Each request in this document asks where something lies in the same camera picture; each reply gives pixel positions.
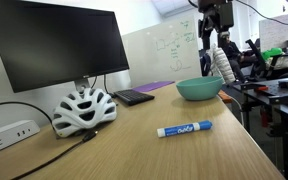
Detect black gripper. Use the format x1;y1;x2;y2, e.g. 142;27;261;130
197;0;235;51

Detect blue dry erase marker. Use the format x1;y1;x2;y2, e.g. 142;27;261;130
156;120;214;138

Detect green plastic bowl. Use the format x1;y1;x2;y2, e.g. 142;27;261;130
175;76;224;102

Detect seated person in black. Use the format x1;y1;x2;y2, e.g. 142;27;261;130
221;33;258;83

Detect white puffy jacket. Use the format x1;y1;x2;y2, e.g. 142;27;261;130
206;43;237;85

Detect bright green object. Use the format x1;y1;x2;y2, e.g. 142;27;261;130
262;47;284;61

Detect orange clamp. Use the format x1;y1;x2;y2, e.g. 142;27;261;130
217;90;234;104

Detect whiteboard with green writing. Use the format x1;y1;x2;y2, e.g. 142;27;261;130
121;14;202;88

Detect beige bag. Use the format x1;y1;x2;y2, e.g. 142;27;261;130
267;54;288;71

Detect purple mat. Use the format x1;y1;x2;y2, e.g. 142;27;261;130
132;80;176;93

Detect black metal workbench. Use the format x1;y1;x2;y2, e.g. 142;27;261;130
227;76;288;180

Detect black keyboard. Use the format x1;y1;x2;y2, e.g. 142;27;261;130
113;89;156;107

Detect white bicycle helmet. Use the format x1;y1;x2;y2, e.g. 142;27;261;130
52;87;118;138

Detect black computer monitor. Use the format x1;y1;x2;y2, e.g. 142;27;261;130
0;0;131;94

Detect white power strip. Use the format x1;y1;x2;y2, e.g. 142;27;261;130
0;119;41;158

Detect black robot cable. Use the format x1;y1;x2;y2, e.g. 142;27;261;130
233;0;288;30

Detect black monitor cables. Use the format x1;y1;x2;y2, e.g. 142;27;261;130
90;74;117;99

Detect black usb cable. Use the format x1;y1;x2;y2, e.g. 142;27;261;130
10;129;99;180

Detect black power strip cord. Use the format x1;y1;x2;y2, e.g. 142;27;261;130
0;101;54;125

